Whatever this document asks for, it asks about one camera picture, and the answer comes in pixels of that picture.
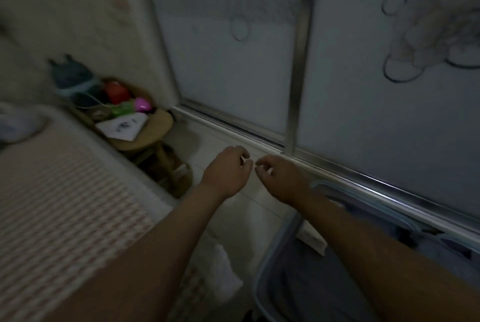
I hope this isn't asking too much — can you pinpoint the person's right hand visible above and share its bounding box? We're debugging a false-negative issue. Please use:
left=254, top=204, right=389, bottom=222
left=255, top=155, right=312, bottom=209

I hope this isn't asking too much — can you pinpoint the person's left hand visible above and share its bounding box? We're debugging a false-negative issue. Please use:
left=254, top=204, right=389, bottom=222
left=198, top=146, right=255, bottom=201

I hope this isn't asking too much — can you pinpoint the grey-blue suitcase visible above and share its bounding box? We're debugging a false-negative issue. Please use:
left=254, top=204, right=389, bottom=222
left=251, top=179, right=480, bottom=322

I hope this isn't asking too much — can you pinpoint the white printed slipper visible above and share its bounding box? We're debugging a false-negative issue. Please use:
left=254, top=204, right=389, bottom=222
left=0, top=101, right=48, bottom=144

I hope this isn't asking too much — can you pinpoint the person's right forearm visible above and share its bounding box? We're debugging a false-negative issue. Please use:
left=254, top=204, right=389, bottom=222
left=298, top=192, right=480, bottom=322

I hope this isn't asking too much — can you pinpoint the wooden bedside tray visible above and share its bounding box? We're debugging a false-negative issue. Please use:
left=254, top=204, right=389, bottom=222
left=71, top=77, right=176, bottom=156

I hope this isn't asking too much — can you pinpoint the pink ball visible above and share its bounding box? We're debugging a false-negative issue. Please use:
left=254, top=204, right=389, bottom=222
left=133, top=97, right=154, bottom=114

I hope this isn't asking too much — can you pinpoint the white printed card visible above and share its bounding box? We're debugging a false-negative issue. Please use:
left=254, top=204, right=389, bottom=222
left=95, top=112, right=150, bottom=143

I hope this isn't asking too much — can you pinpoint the green toy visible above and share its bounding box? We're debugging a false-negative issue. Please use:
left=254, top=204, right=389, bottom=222
left=111, top=102, right=136, bottom=117

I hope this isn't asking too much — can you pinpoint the grey sliding door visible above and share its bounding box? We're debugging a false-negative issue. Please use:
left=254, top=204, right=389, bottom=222
left=138, top=0, right=480, bottom=248

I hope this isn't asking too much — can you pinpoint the red toy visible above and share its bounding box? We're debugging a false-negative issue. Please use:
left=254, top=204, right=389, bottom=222
left=103, top=80, right=130, bottom=105

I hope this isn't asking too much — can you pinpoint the teal round bunny lamp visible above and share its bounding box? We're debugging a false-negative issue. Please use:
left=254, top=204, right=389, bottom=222
left=48, top=54, right=100, bottom=103

